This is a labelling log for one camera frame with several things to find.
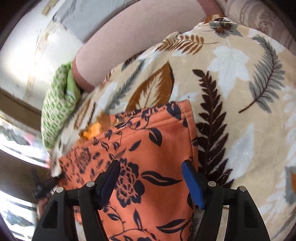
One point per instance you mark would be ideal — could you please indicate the wooden window frame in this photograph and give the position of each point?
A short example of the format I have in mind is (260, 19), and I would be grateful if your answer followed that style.
(18, 102)

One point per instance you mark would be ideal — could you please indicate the stained glass window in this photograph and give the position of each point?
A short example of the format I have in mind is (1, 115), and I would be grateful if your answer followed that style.
(16, 143)

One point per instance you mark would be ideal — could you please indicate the orange floral cloth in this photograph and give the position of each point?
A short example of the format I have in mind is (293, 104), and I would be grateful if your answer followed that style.
(150, 150)

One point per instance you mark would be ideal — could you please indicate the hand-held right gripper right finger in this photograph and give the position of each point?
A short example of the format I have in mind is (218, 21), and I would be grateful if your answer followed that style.
(192, 183)

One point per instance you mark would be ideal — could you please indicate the leaf printed blanket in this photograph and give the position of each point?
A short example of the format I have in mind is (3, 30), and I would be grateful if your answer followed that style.
(231, 92)

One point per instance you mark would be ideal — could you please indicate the pink bolster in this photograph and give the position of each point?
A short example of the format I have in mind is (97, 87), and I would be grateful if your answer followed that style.
(138, 34)

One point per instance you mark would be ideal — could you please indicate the green checked pillow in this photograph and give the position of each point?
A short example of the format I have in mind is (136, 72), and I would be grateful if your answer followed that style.
(57, 104)

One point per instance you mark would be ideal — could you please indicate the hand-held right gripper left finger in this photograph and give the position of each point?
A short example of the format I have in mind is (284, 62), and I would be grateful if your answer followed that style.
(109, 183)

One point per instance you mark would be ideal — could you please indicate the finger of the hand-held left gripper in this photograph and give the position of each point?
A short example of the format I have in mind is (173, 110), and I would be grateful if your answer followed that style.
(44, 185)

